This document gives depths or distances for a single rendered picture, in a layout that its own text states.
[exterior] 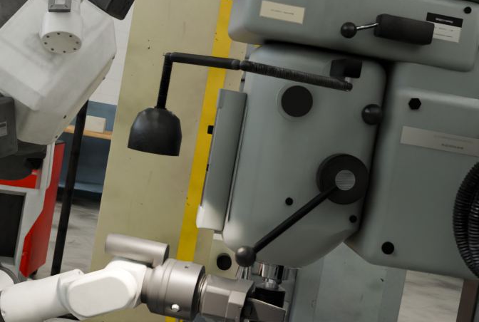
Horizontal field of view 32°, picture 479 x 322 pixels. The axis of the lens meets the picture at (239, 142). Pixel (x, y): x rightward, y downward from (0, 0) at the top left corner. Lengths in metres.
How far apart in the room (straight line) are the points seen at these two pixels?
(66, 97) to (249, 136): 0.41
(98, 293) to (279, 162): 0.35
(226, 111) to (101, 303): 0.35
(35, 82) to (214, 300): 0.48
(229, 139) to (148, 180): 1.76
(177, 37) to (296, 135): 1.83
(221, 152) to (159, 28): 1.77
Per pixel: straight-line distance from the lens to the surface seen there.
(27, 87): 1.43
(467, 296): 1.50
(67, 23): 1.37
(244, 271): 1.62
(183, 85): 2.95
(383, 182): 1.17
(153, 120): 1.11
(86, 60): 1.50
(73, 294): 1.30
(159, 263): 1.28
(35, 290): 1.37
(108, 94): 10.24
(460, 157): 1.20
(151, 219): 2.99
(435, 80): 1.19
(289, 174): 1.16
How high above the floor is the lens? 1.54
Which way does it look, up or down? 3 degrees down
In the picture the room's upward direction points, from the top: 10 degrees clockwise
